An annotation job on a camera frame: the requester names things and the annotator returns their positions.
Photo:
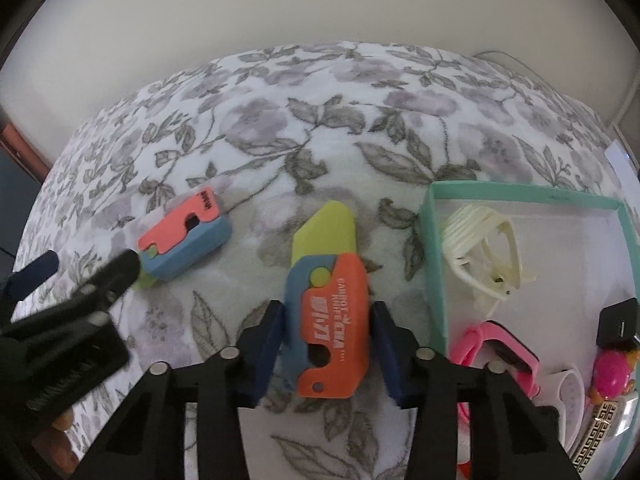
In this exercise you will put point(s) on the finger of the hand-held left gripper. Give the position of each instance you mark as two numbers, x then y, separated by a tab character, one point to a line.
32	275
100	280

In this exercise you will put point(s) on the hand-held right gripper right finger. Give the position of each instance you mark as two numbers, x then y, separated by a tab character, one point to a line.
392	360

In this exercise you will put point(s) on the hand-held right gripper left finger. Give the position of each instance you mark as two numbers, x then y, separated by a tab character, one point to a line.
262	355

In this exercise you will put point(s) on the blue orange tape dispenser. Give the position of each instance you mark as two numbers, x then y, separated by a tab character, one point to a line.
330	340

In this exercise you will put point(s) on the toy knife small dark lettering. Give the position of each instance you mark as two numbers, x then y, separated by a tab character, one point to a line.
190	240

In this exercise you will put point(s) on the pink watch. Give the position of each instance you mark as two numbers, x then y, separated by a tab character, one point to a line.
495	345

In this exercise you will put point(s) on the cream hair claw clip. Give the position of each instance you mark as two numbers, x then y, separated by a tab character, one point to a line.
480	245

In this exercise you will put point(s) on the white tape roll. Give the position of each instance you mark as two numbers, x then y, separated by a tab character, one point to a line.
565	400

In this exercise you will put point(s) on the teal rimmed white box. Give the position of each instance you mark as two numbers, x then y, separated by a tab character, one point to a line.
560	260

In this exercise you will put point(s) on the gold patterned lighter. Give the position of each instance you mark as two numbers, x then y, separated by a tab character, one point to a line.
595	435

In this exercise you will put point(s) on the pink puppy toy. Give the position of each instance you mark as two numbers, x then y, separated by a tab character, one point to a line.
615	377

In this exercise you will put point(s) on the black adapter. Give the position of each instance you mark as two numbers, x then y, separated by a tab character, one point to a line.
617	322

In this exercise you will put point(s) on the white charger plug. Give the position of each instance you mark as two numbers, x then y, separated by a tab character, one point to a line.
627	412

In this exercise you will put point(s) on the person's left hand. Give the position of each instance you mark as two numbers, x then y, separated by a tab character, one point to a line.
62	420

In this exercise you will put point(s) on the dark cabinet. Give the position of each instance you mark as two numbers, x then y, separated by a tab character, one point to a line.
12	200

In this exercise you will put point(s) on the brown wooden board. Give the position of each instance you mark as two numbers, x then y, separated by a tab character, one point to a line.
22	145

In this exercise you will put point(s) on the grey floral blanket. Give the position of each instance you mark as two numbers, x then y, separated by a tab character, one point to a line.
300	125

